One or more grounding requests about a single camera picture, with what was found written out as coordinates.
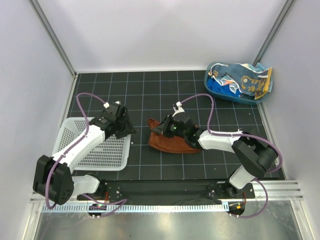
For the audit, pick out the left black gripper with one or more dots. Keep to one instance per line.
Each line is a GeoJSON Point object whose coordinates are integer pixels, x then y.
{"type": "Point", "coordinates": [129, 129]}

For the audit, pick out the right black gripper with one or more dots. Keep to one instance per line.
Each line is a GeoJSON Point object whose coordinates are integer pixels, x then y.
{"type": "Point", "coordinates": [163, 127]}

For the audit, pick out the brown towel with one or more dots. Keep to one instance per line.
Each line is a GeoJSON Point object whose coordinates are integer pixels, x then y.
{"type": "Point", "coordinates": [175, 145]}

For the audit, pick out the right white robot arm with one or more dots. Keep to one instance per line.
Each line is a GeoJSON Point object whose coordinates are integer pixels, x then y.
{"type": "Point", "coordinates": [255, 154]}

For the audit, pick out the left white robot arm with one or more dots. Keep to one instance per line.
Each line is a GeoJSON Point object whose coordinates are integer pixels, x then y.
{"type": "Point", "coordinates": [53, 174]}

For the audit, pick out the white perforated plastic basket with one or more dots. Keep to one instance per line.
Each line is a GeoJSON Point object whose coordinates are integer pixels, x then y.
{"type": "Point", "coordinates": [110, 155]}

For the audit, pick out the bright blue cloth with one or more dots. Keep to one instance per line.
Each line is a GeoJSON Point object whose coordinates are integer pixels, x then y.
{"type": "Point", "coordinates": [215, 87]}

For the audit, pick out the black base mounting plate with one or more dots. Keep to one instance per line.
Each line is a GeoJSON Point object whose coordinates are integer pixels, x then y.
{"type": "Point", "coordinates": [171, 192]}

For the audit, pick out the blue plastic tub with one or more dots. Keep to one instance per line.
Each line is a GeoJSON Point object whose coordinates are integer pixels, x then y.
{"type": "Point", "coordinates": [235, 98]}

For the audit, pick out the blue patterned towel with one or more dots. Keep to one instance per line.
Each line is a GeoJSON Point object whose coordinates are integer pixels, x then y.
{"type": "Point", "coordinates": [245, 77]}

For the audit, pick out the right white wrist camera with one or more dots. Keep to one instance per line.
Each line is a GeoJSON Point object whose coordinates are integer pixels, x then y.
{"type": "Point", "coordinates": [177, 107]}

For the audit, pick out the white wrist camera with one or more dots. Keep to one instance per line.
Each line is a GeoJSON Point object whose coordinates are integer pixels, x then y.
{"type": "Point", "coordinates": [106, 105]}
{"type": "Point", "coordinates": [177, 107]}

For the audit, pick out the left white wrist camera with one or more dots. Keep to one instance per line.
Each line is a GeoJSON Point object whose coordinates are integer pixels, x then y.
{"type": "Point", "coordinates": [106, 105]}

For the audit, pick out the slotted cable duct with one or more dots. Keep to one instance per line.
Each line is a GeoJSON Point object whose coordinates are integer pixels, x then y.
{"type": "Point", "coordinates": [88, 207]}

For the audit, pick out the aluminium front rail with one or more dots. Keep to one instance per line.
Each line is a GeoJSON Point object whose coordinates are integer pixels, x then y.
{"type": "Point", "coordinates": [277, 190]}

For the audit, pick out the left aluminium frame post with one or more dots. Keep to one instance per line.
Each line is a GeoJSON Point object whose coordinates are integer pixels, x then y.
{"type": "Point", "coordinates": [52, 35]}

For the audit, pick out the aluminium frame post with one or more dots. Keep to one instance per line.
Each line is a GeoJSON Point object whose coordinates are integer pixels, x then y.
{"type": "Point", "coordinates": [52, 35]}
{"type": "Point", "coordinates": [276, 26]}

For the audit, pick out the right aluminium frame post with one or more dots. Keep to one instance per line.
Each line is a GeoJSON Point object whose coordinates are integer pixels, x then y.
{"type": "Point", "coordinates": [276, 26]}

